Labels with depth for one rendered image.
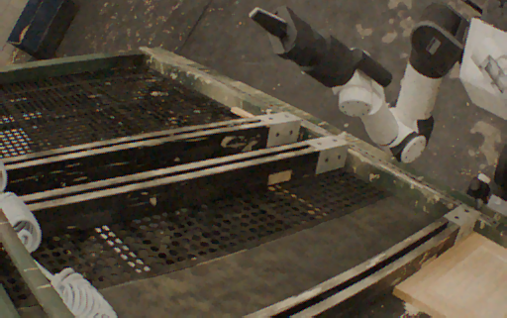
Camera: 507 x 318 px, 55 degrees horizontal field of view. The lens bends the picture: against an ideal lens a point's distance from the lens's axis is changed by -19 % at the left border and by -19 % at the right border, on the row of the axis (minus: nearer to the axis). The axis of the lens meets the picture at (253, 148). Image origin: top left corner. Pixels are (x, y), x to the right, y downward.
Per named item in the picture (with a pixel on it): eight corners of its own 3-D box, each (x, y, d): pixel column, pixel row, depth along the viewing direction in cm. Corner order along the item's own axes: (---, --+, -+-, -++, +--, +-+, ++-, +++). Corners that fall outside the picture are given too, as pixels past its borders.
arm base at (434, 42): (421, 35, 122) (426, -6, 114) (467, 54, 117) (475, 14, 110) (405, 61, 112) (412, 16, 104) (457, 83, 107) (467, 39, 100)
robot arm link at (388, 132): (346, 103, 119) (371, 145, 134) (373, 135, 113) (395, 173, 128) (381, 72, 118) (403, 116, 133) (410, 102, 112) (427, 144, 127)
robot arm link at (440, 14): (416, 45, 122) (427, -3, 113) (449, 61, 120) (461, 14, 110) (404, 65, 115) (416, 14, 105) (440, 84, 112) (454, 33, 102)
